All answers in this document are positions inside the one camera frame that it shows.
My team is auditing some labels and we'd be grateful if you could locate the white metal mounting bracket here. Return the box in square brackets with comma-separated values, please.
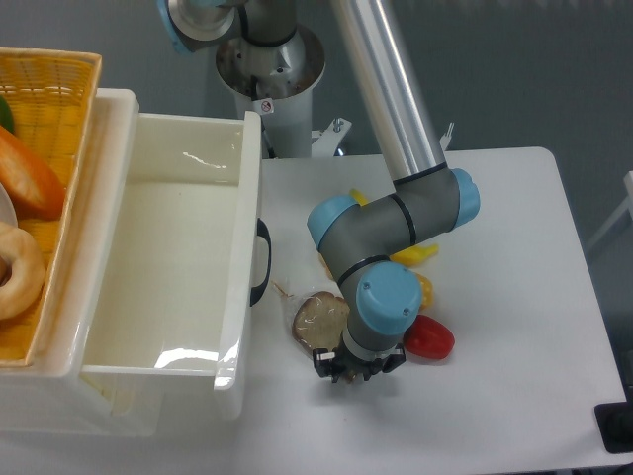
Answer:
[312, 118, 352, 158]

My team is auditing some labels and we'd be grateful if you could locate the black device at edge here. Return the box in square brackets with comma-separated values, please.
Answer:
[594, 402, 632, 454]

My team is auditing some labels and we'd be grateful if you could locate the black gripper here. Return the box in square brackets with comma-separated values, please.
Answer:
[313, 343, 406, 383]

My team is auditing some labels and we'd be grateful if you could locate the toast slice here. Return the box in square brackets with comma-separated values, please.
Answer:
[273, 282, 350, 364]

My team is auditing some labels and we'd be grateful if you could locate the orange toy baguette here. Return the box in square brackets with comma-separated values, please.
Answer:
[1, 128, 65, 221]

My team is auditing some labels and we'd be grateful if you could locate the white open drawer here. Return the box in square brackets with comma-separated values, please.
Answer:
[81, 112, 269, 420]

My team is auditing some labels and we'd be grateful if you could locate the white drawer cabinet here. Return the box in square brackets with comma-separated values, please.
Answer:
[1, 88, 161, 436]

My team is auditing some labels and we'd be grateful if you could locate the red toy bell pepper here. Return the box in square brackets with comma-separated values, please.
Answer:
[404, 315, 455, 360]

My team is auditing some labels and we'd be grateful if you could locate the beige toy bagel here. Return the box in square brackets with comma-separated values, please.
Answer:
[1, 222, 46, 321]

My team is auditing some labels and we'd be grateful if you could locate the yellow woven basket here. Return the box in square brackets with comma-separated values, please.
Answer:
[1, 47, 102, 369]

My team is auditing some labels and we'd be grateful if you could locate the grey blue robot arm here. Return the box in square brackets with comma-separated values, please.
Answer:
[157, 1, 480, 380]

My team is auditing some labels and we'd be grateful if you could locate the green toy vegetable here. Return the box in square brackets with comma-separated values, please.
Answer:
[0, 96, 15, 134]

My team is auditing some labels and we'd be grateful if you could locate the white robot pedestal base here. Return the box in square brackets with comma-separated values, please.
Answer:
[216, 25, 325, 158]

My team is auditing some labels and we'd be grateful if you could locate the black drawer handle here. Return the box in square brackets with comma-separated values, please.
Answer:
[249, 218, 272, 307]

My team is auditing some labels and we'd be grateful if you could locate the yellow toy bell pepper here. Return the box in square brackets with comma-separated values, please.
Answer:
[415, 273, 434, 311]

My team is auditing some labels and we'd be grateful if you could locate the yellow toy banana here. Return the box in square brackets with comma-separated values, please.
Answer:
[349, 188, 439, 267]

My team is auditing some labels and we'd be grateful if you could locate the white furniture frame at right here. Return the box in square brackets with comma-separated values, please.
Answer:
[586, 171, 632, 258]

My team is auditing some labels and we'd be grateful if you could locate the orange knotted bread roll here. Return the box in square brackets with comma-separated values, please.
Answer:
[318, 253, 333, 280]

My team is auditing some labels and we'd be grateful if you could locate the white plate edge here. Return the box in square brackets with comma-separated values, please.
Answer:
[0, 185, 18, 227]

